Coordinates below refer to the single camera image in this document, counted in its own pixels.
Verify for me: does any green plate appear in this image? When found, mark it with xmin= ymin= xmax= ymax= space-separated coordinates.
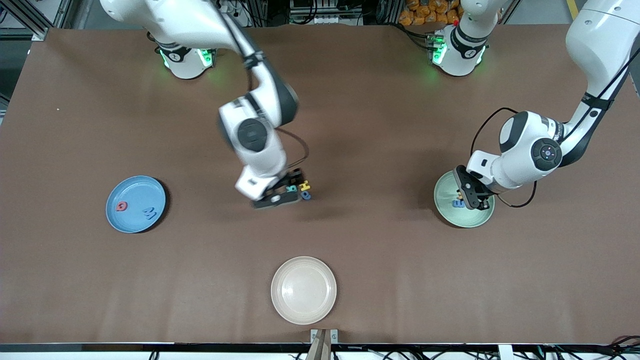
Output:
xmin=433 ymin=170 xmax=496 ymax=229

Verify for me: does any cream plate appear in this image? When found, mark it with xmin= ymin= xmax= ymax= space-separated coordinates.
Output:
xmin=270 ymin=256 xmax=338 ymax=326

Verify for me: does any blue plate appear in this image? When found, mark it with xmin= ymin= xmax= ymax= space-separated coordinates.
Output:
xmin=105 ymin=175 xmax=167 ymax=234

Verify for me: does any beige pole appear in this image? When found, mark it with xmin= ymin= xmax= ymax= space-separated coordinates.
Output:
xmin=306 ymin=331 xmax=332 ymax=360

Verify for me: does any pile of orange objects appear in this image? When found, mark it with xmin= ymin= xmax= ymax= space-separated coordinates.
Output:
xmin=399 ymin=0 xmax=463 ymax=26

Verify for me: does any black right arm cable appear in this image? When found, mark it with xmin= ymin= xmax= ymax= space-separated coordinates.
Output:
xmin=275 ymin=127 xmax=309 ymax=171

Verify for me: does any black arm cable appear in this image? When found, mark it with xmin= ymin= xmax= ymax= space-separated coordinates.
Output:
xmin=275 ymin=127 xmax=309 ymax=171
xmin=470 ymin=50 xmax=636 ymax=209

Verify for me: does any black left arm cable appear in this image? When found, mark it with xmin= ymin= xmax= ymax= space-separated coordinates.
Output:
xmin=470 ymin=50 xmax=636 ymax=209

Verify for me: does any metal mounting bracket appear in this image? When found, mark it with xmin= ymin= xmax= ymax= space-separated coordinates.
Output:
xmin=310 ymin=328 xmax=339 ymax=345

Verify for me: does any red and black cable bundle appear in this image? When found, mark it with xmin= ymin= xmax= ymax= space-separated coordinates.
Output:
xmin=600 ymin=334 xmax=640 ymax=360

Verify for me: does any black table edge rail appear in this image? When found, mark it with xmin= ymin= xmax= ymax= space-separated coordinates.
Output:
xmin=0 ymin=342 xmax=640 ymax=354

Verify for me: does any aluminium frame profile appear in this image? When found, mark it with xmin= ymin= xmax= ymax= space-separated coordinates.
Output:
xmin=0 ymin=0 xmax=51 ymax=41

